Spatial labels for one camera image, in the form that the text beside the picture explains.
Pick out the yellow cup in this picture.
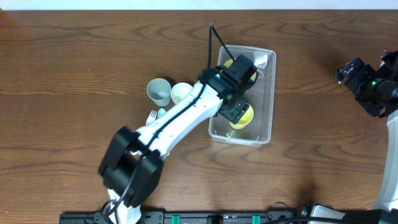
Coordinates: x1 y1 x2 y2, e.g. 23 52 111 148
229 105 254 130

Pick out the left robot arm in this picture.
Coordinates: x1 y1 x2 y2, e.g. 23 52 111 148
98 55 257 223

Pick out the clear plastic container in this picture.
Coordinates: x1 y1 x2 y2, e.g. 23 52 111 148
208 45 277 146

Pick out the yellow bowl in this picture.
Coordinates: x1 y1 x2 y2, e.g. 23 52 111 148
223 59 257 81

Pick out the white cup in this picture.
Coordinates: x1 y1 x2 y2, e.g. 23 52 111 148
171 83 193 105

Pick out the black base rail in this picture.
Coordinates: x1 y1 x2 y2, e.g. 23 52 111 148
59 210 296 224

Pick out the grey cup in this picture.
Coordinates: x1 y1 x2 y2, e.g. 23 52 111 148
147 78 172 107

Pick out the light blue plastic spoon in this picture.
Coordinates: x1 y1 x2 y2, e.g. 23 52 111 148
157 108 167 118

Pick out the white plastic fork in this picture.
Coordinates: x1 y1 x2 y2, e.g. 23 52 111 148
146 110 158 125

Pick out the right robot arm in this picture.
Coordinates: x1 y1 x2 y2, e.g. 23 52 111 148
299 50 397 223

